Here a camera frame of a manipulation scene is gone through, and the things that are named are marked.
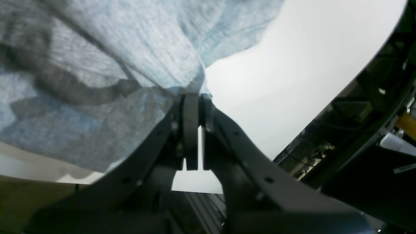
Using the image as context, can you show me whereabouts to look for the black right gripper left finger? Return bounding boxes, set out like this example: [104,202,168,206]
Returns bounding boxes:
[23,94,199,234]

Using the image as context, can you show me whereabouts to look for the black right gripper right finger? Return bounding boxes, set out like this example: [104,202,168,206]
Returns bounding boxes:
[200,95,371,234]

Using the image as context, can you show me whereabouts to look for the grey T-shirt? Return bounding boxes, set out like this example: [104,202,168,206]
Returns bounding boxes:
[0,0,283,172]

